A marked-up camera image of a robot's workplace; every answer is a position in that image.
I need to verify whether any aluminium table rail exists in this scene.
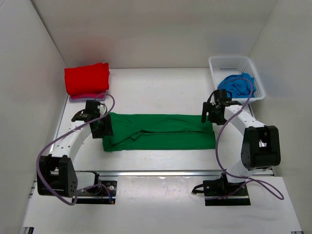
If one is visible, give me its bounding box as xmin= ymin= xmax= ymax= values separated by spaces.
xmin=44 ymin=102 xmax=273 ymax=178

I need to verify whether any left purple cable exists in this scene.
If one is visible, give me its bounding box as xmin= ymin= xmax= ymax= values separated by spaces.
xmin=35 ymin=93 xmax=116 ymax=207

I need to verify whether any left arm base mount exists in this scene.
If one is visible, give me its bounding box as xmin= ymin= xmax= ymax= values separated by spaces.
xmin=76 ymin=171 xmax=117 ymax=205

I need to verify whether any lavender folded t-shirt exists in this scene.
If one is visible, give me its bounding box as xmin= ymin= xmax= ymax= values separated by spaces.
xmin=69 ymin=97 xmax=105 ymax=102

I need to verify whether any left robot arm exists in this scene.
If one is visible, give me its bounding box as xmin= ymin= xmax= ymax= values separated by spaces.
xmin=37 ymin=100 xmax=113 ymax=197

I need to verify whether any purple cable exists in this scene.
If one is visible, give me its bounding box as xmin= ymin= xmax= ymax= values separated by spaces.
xmin=35 ymin=93 xmax=116 ymax=207
xmin=207 ymin=77 xmax=285 ymax=201

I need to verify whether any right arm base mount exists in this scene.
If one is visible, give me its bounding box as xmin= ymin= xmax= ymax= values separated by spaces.
xmin=191 ymin=173 xmax=251 ymax=206

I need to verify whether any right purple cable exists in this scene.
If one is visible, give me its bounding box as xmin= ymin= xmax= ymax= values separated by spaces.
xmin=207 ymin=77 xmax=285 ymax=201

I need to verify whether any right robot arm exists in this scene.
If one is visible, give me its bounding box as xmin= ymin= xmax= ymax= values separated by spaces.
xmin=201 ymin=89 xmax=281 ymax=195

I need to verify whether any pink folded t-shirt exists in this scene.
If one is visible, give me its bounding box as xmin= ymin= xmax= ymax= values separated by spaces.
xmin=70 ymin=91 xmax=105 ymax=100

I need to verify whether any green t-shirt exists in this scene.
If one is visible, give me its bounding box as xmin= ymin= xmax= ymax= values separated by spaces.
xmin=102 ymin=113 xmax=216 ymax=152

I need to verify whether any white plastic basket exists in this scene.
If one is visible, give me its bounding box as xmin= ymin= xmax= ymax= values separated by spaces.
xmin=208 ymin=55 xmax=265 ymax=104

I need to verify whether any blue crumpled t-shirt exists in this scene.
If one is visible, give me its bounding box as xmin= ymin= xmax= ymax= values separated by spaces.
xmin=217 ymin=73 xmax=256 ymax=98

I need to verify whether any red folded t-shirt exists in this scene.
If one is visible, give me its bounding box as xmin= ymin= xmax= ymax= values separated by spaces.
xmin=64 ymin=63 xmax=110 ymax=96

